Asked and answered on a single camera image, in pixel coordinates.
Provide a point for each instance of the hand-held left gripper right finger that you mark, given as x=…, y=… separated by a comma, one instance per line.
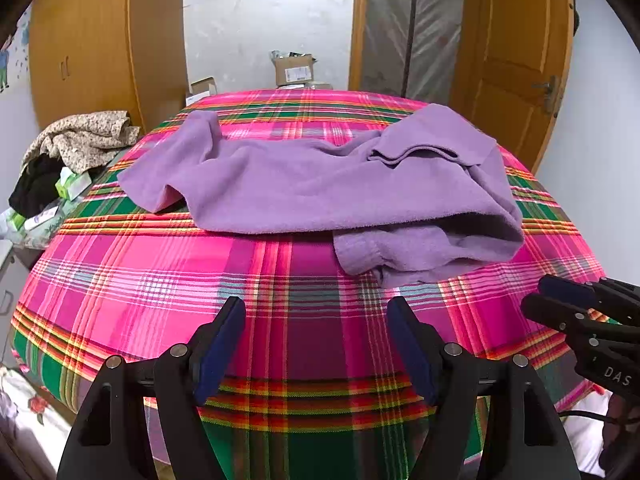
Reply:
x=407, y=350

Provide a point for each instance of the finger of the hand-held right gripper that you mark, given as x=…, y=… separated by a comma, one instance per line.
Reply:
x=550, y=312
x=565, y=287

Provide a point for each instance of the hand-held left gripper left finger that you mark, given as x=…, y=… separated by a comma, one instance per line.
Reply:
x=222, y=355

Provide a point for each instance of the purple sweater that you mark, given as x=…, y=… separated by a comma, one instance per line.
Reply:
x=300, y=185

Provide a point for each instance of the white bedding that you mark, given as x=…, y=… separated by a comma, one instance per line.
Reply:
x=580, y=440

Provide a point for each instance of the pink plaid bed sheet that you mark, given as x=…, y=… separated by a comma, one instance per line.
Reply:
x=150, y=285

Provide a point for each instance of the white floral quilt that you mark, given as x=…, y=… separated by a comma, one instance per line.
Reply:
x=30, y=400

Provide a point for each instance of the folding table with printed top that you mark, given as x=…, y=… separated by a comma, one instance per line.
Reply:
x=47, y=237

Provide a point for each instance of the white lotion tube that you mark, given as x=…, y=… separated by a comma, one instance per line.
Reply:
x=45, y=217

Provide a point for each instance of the grey drawer cabinet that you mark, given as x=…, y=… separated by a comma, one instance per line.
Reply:
x=7, y=280

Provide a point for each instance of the green tissue pack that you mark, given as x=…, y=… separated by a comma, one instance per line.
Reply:
x=10, y=220
x=70, y=185

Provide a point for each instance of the black garment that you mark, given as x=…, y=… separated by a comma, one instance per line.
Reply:
x=35, y=185

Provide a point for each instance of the wooden door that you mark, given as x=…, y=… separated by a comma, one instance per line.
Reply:
x=510, y=35

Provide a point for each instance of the beige floral garment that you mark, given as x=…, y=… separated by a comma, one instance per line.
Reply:
x=85, y=135

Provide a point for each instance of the white open cardboard box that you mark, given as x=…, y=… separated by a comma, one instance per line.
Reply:
x=202, y=87

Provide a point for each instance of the white plastic package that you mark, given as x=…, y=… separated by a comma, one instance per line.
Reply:
x=315, y=86

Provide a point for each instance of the brown labelled cardboard box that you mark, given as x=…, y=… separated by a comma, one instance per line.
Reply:
x=292, y=70

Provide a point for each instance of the clear plastic door curtain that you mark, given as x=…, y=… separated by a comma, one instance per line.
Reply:
x=415, y=35

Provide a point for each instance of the wooden wardrobe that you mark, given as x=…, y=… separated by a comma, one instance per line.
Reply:
x=90, y=50

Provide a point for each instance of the cartoon wall sticker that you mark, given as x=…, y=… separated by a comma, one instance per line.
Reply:
x=4, y=65

